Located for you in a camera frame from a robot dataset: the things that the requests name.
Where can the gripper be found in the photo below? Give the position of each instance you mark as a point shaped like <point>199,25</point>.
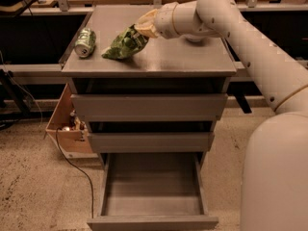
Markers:
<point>165,21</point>

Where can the green jalapeno chip bag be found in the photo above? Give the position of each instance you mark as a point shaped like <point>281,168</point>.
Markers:
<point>125,45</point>

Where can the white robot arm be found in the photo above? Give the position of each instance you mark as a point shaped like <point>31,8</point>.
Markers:
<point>275,176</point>

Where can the grey drawer cabinet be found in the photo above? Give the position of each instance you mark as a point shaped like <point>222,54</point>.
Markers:
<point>146,85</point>

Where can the grey top drawer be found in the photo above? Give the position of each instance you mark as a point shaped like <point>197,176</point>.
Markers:
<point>162,107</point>

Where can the grey middle drawer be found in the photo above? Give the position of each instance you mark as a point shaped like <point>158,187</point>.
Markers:
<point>150,142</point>

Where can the grey open bottom drawer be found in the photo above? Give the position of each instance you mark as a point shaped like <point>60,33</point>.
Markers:
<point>152,192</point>

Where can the white ceramic bowl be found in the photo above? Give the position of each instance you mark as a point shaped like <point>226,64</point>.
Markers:
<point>193,38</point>

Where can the green soda can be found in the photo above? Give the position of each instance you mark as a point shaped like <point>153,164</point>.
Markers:
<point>85,43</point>

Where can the wooden box on floor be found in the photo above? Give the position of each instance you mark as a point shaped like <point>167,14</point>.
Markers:
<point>68,137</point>

